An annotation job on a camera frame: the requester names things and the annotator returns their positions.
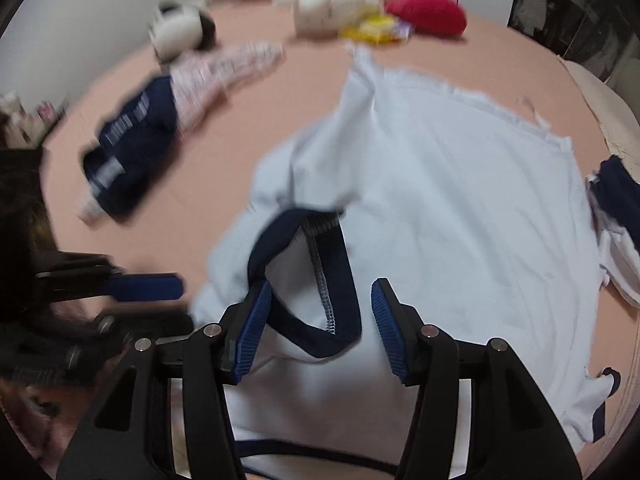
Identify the folded white navy clothes stack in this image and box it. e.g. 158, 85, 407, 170
587, 155, 639, 309

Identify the cream bunny plush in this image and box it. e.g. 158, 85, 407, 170
271, 0, 384, 39

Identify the black white panda plush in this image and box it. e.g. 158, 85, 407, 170
149, 0, 217, 64

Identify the navy striped garment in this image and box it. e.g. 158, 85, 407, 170
78, 75, 178, 226

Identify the red plush toy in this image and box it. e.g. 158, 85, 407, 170
385, 0, 468, 38

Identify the yellow snack packet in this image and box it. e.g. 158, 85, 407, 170
340, 14, 413, 46

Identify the white t-shirt navy trim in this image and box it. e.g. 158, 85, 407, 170
192, 49, 613, 479

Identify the cream knitted blanket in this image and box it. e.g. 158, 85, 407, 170
560, 60, 639, 165

